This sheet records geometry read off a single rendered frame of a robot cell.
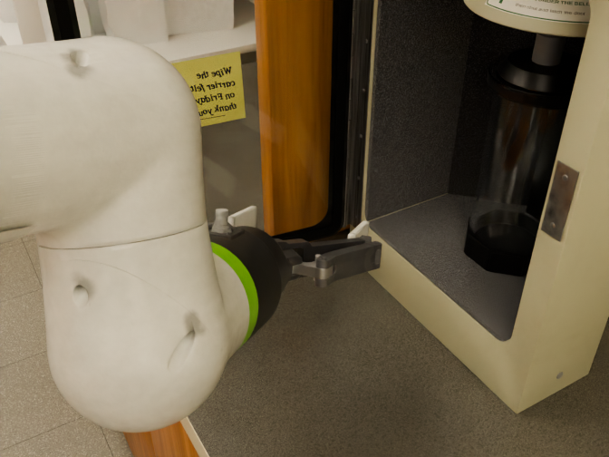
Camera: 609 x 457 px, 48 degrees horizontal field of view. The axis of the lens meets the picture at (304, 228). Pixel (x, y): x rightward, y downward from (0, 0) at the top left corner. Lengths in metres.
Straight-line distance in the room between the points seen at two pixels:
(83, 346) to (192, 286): 0.07
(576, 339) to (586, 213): 0.18
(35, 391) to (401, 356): 1.50
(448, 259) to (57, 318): 0.53
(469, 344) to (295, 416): 0.21
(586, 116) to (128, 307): 0.37
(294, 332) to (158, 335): 0.45
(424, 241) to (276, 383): 0.25
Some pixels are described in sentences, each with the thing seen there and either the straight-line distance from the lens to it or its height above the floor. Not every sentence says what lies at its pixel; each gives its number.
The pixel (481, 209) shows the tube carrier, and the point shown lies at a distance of 0.79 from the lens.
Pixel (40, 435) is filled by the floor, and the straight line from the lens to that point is 2.03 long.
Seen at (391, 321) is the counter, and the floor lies 0.94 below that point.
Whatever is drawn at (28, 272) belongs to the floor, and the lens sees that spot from 2.58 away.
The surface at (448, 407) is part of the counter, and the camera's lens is 0.76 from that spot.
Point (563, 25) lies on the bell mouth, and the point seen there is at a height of 1.32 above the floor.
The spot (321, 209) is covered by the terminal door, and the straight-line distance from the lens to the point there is 0.85.
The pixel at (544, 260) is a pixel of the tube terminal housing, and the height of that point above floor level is 1.14.
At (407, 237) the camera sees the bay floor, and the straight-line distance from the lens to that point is 0.85.
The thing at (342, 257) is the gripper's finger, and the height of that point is 1.14.
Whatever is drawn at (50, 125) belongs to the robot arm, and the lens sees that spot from 0.33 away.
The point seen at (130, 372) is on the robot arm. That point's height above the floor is 1.24.
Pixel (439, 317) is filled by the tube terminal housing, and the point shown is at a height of 0.97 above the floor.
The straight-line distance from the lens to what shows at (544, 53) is 0.72.
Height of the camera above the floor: 1.51
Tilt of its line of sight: 36 degrees down
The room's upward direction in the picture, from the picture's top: straight up
